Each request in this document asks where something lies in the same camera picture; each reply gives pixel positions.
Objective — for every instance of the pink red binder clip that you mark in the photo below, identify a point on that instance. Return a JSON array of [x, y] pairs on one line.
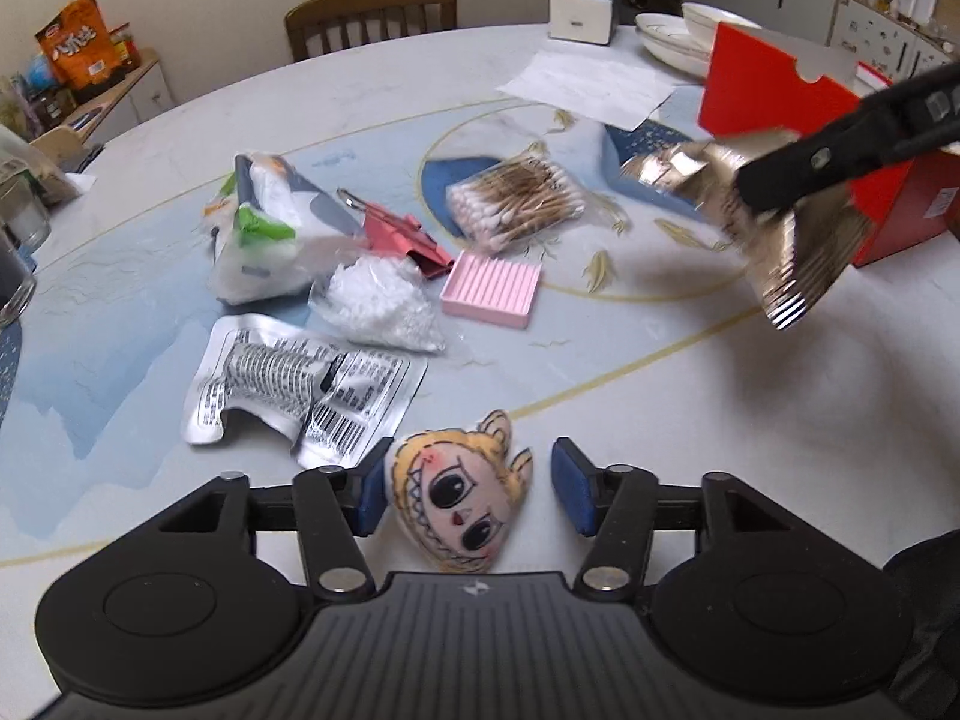
[[399, 236]]

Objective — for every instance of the white paper sheet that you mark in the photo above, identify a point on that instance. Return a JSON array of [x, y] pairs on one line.
[[600, 90]]

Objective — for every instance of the white green tissue pack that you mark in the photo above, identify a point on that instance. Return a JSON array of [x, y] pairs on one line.
[[274, 232]]

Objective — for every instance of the cotton swab pack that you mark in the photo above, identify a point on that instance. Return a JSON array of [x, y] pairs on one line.
[[513, 201]]

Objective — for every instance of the glass jar dark contents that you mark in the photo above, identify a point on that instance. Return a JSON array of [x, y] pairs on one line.
[[17, 282]]

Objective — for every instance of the gold foil snack bag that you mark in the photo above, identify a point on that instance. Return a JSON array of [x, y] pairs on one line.
[[793, 256]]

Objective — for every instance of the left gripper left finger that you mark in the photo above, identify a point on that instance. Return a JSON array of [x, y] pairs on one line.
[[334, 506]]

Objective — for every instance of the cartoon face plush keychain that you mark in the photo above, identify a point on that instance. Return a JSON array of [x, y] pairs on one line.
[[457, 490]]

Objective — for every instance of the white bowl gold rim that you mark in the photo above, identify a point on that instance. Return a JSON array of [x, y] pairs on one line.
[[703, 21]]

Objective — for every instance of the red white cardboard box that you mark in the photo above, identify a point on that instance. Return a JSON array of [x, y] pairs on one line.
[[760, 79]]

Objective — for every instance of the white green tissue box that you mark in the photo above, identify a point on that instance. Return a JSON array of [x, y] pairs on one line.
[[583, 21]]

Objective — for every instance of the pink ribbed soap tray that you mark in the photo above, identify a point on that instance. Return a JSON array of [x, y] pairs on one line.
[[496, 291]]

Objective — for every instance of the stack of white plates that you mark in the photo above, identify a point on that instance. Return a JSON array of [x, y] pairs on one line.
[[668, 39]]

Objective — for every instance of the clear bag white beads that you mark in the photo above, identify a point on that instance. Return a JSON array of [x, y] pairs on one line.
[[379, 301]]

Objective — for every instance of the silver foil blister pack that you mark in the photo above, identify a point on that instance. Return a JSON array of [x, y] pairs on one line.
[[332, 401]]

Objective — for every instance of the orange snack bag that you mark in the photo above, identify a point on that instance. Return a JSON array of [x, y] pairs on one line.
[[77, 44]]

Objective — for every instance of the wooden chair far side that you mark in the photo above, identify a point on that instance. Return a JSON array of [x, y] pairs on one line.
[[333, 25]]

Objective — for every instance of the white side cabinet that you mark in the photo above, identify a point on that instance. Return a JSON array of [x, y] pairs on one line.
[[141, 96]]

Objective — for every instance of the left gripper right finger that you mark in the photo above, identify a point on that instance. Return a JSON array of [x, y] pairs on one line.
[[615, 508]]

